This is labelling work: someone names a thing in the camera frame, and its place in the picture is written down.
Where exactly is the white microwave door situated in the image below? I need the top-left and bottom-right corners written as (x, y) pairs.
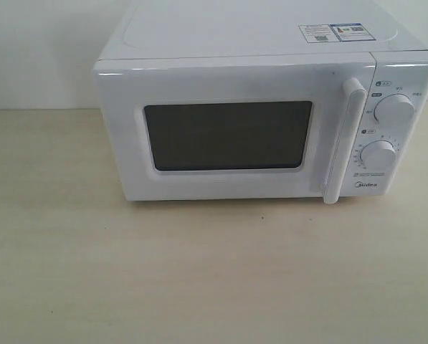
top-left (93, 53), bottom-right (376, 204)

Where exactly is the white microwave oven body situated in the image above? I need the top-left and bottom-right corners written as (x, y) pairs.
top-left (95, 1), bottom-right (428, 198)

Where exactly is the printed paper instruction sheet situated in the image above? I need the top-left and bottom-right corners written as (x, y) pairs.
top-left (299, 23), bottom-right (376, 43)

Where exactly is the white lower timer knob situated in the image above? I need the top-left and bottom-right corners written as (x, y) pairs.
top-left (360, 140), bottom-right (396, 171)

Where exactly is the white upper power knob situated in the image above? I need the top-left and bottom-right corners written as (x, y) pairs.
top-left (374, 94), bottom-right (415, 127)

